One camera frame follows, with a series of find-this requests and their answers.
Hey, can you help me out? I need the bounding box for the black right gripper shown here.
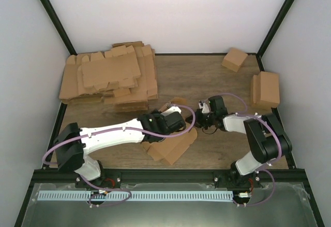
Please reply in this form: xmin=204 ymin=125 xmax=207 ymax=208
xmin=186 ymin=109 xmax=217 ymax=130

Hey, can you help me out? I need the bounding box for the brown cardboard box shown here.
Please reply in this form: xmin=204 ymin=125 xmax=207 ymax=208
xmin=141 ymin=97 xmax=199 ymax=166

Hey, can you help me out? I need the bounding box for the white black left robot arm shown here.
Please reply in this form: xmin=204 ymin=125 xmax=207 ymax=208
xmin=54 ymin=107 xmax=186 ymax=188

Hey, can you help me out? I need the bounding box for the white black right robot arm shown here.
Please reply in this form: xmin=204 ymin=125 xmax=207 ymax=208
xmin=186 ymin=95 xmax=292 ymax=187

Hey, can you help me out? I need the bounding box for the small folded cardboard box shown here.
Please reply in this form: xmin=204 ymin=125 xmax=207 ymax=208
xmin=221 ymin=48 xmax=248 ymax=72

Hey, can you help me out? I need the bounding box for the large folded cardboard box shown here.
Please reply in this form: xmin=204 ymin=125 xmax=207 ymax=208
xmin=250 ymin=71 xmax=280 ymax=110

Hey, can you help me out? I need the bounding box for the stack of flat cardboard blanks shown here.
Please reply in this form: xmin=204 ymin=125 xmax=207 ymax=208
xmin=59 ymin=41 xmax=158 ymax=112

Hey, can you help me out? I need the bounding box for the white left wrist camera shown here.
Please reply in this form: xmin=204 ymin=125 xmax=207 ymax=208
xmin=159 ymin=103 xmax=182 ymax=116

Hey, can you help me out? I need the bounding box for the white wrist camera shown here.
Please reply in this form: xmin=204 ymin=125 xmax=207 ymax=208
xmin=159 ymin=103 xmax=182 ymax=116
xmin=199 ymin=101 xmax=210 ymax=114

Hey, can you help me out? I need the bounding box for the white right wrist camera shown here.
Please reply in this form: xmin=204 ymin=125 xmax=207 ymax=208
xmin=199 ymin=101 xmax=210 ymax=114

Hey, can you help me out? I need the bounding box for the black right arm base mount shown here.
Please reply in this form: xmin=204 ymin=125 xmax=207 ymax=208
xmin=213 ymin=170 xmax=257 ymax=189

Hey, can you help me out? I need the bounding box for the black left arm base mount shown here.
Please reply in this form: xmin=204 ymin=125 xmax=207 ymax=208
xmin=75 ymin=172 xmax=121 ymax=188

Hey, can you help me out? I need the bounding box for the light blue slotted cable duct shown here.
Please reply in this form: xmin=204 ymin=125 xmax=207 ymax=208
xmin=38 ymin=190 xmax=233 ymax=202

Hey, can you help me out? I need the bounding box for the black aluminium frame rail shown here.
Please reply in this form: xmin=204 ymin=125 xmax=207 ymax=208
xmin=33 ymin=169 xmax=307 ymax=185

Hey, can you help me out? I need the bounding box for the black right corner frame post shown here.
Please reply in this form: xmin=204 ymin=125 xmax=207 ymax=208
xmin=257 ymin=0 xmax=295 ymax=58

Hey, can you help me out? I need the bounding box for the black corner frame post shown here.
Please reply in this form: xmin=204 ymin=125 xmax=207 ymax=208
xmin=39 ymin=0 xmax=77 ymax=55
xmin=257 ymin=0 xmax=295 ymax=58

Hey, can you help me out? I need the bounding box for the black left corner frame post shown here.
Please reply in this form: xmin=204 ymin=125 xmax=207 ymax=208
xmin=39 ymin=0 xmax=77 ymax=55

